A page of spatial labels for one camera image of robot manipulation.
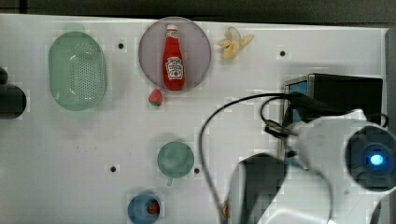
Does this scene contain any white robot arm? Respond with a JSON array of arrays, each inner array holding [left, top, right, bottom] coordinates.
[[226, 109, 395, 224]]

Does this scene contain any red toy strawberry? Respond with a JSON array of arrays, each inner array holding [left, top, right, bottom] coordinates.
[[148, 90, 163, 106]]

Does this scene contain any green metal cup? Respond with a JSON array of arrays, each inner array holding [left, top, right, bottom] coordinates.
[[157, 141, 194, 186]]

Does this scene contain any red ketchup bottle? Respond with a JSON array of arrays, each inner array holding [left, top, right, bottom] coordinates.
[[163, 24, 186, 91]]

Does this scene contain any purple round plate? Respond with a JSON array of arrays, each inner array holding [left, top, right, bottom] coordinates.
[[138, 17, 211, 90]]

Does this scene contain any peeled yellow banana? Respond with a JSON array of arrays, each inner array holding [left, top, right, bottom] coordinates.
[[219, 27, 254, 60]]

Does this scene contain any strawberry in blue bowl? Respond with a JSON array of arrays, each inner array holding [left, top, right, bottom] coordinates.
[[148, 201, 160, 215]]

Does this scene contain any blue bowl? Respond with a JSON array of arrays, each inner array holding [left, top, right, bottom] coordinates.
[[127, 191, 161, 224]]

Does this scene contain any green perforated colander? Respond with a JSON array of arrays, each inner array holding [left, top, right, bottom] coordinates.
[[48, 24, 107, 111]]

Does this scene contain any black pot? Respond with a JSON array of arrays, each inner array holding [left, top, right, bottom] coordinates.
[[0, 68, 27, 119]]

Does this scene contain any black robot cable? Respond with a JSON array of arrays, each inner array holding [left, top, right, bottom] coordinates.
[[197, 92, 335, 224]]

